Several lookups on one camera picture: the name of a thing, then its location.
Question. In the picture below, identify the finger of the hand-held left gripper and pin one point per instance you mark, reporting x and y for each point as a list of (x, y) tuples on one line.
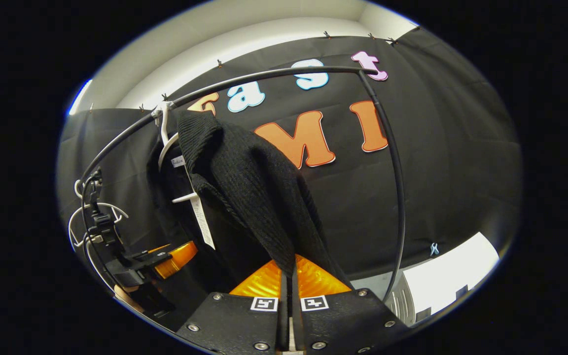
[(178, 259)]

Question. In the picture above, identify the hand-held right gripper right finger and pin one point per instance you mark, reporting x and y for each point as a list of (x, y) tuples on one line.
[(297, 320)]

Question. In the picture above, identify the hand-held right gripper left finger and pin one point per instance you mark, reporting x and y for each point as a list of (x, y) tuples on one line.
[(284, 320)]

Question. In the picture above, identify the black knit garment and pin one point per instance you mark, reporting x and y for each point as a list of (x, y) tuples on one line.
[(244, 182)]

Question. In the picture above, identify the white plastic clothes hanger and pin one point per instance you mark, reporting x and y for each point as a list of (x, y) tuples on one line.
[(185, 198), (116, 208)]

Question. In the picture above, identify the black metal clothes rack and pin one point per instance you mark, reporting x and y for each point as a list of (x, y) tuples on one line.
[(403, 217)]

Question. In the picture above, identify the white ribbed object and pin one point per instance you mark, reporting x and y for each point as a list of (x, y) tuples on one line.
[(405, 301)]

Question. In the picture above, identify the small blue clip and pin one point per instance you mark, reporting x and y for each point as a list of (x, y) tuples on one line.
[(434, 249)]

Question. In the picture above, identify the white flat board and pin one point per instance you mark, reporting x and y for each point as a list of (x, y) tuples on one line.
[(451, 276)]

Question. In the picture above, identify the black backdrop cloth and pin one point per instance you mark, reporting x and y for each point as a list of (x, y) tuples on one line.
[(451, 162)]

